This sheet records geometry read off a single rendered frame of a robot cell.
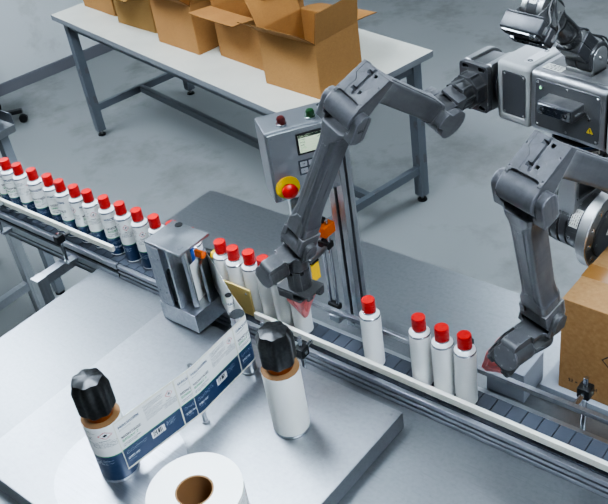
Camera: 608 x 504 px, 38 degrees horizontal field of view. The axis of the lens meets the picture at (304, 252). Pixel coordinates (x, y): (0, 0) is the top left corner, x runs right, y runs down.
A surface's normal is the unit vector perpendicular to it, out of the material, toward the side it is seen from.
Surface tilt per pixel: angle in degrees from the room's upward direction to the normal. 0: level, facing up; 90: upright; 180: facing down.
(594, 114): 90
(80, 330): 0
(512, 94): 90
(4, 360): 0
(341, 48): 91
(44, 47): 90
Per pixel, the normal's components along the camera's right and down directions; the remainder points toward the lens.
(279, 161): 0.28, 0.53
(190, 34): -0.72, 0.48
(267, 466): -0.14, -0.80
